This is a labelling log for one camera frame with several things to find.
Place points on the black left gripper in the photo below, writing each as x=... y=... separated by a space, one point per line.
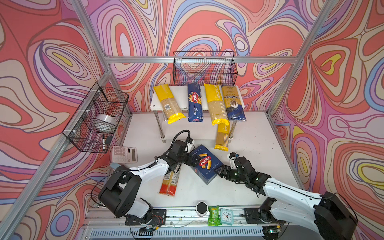
x=195 y=160

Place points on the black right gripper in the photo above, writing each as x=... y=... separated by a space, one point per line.
x=224 y=168

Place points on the blue Barilla rigatoni box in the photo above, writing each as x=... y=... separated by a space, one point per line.
x=207 y=165

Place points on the red spaghetti bag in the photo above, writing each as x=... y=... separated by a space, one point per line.
x=170 y=183

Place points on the yellow Pastatime spaghetti bag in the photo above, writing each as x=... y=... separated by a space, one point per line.
x=216 y=105
x=222 y=138

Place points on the blue Barilla spaghetti box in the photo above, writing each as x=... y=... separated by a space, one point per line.
x=195 y=111

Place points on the yellow spaghetti bag with barcode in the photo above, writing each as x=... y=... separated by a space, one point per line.
x=169 y=103

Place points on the blue Ankara spaghetti bag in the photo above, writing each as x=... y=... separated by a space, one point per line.
x=233 y=105

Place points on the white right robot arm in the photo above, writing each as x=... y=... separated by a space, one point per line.
x=324 y=214

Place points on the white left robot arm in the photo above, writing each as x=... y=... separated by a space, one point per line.
x=119 y=193

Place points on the round black white speaker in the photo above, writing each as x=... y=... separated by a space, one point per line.
x=201 y=209

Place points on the teal alarm clock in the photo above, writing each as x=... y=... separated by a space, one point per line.
x=227 y=217

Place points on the green snack bag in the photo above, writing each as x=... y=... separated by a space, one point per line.
x=214 y=216

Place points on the white tape roll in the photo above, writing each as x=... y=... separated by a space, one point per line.
x=105 y=123

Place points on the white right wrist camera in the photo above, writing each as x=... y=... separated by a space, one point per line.
x=233 y=156

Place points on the black wire basket back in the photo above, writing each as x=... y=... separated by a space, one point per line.
x=204 y=67

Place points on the black wire basket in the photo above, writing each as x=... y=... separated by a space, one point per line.
x=204 y=67
x=80 y=131

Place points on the black wire basket left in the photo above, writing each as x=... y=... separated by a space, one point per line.
x=80 y=131

